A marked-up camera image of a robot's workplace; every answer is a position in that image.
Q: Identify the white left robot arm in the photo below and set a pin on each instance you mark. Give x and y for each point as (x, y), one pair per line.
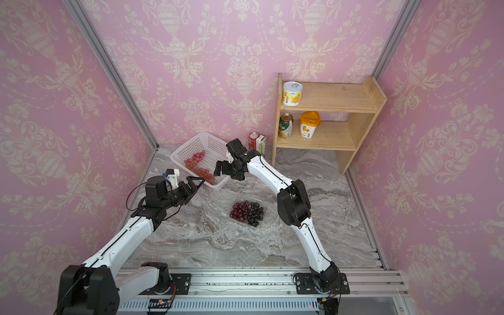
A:
(93, 288)

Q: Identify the green white carton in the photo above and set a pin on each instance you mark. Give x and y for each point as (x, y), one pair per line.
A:
(260, 144)

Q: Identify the white perforated plastic basket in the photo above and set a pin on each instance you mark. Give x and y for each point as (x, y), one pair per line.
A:
(215, 148)

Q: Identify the green drink can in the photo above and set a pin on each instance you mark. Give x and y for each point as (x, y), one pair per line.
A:
(285, 126)

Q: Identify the dark red grape bunch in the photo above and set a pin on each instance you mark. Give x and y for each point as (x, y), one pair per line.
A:
(239, 211)

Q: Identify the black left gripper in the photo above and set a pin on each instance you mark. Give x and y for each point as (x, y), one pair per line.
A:
(188, 192)

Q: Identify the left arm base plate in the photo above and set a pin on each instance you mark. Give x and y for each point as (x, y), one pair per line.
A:
(181, 283)

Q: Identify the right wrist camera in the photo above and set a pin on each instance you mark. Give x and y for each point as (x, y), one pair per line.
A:
(235, 148)

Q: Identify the light red grape bunch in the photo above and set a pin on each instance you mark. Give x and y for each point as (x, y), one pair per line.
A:
(194, 164)

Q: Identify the black grape bunch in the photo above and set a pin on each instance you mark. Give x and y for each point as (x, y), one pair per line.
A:
(255, 214)

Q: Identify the yellow can white lid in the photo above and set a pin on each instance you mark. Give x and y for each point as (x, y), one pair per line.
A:
(292, 92)

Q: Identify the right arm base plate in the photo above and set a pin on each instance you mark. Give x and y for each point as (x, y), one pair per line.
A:
(305, 285)

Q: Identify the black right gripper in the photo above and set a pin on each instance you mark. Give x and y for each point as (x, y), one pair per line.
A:
(226, 171)

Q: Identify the yellow lidded cup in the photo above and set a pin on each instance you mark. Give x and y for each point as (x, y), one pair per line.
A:
(309, 121)

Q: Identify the aluminium rail frame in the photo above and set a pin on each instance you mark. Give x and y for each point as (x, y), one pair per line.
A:
(272, 289)

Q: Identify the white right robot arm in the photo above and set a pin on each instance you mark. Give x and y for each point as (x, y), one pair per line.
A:
(294, 209)

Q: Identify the red soda can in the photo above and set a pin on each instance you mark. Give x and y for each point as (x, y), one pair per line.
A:
(252, 140)

